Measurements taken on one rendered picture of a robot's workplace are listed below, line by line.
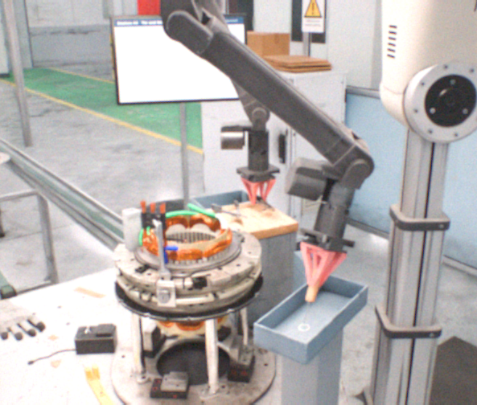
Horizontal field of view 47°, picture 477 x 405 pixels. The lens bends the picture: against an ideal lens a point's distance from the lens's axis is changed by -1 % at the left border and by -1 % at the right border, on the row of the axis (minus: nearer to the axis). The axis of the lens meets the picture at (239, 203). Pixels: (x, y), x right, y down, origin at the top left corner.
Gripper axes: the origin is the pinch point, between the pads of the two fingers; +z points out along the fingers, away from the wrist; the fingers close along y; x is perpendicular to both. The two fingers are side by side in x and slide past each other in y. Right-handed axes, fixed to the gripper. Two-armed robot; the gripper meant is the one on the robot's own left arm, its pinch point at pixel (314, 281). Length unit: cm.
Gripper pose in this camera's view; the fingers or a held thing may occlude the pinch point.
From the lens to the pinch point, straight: 103.7
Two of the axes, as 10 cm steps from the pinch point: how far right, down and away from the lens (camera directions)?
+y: -6.7, -1.6, -7.2
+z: -2.6, 9.7, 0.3
